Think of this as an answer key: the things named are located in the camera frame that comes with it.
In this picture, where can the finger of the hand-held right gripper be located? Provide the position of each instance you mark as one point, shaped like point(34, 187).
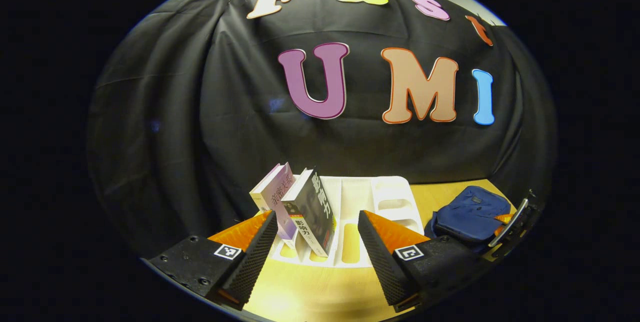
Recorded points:
point(502, 219)

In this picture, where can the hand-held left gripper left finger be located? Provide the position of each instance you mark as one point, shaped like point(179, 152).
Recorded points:
point(255, 262)

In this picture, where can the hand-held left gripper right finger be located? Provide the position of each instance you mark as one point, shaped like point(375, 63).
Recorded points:
point(382, 262)

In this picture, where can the blue schoolbag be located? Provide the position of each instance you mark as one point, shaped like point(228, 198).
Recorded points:
point(467, 217)

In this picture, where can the white bookshelf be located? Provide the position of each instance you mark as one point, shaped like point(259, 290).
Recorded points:
point(352, 202)

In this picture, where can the purple book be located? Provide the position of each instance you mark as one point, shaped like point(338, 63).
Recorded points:
point(275, 189)

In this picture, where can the black book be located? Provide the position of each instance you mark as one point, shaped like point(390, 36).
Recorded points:
point(315, 212)

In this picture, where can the black backdrop cloth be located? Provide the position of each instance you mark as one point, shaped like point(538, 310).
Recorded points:
point(200, 112)

